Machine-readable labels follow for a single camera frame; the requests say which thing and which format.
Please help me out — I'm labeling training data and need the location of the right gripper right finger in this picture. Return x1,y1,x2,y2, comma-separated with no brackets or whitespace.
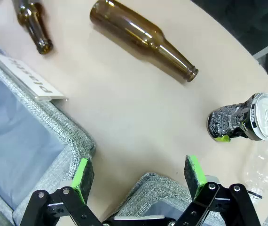
176,154,262,226

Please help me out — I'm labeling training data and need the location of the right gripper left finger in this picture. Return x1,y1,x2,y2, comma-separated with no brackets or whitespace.
18,157,102,226

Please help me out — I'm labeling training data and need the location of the clear bottle with black ring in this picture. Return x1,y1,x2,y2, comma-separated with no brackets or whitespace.
244,88,268,199

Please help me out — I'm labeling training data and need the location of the crushed black drink can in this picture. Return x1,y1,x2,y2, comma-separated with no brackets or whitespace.
206,92,268,143

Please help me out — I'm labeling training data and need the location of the brown glass bottle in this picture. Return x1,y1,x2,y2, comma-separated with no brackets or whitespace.
11,0,54,56
89,0,199,83

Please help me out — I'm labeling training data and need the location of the grey fabric basket can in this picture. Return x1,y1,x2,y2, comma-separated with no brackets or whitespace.
105,172,219,226

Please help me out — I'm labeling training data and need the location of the grey fabric basket plastic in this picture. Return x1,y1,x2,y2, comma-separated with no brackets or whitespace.
0,39,96,226

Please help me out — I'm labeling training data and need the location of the white label card Plastic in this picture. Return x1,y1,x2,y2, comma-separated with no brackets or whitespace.
0,53,69,102

